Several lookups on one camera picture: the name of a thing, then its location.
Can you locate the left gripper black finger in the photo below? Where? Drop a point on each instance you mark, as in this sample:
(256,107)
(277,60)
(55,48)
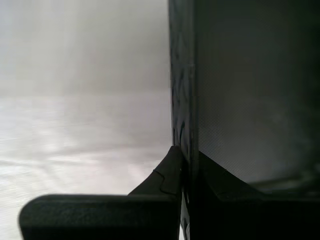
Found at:
(105,217)
(250,220)

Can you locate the black perforated plastic basket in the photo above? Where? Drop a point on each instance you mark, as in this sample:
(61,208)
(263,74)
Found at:
(182,75)

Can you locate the white tablecloth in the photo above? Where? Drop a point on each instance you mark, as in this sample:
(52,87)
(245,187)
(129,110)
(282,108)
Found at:
(75,140)

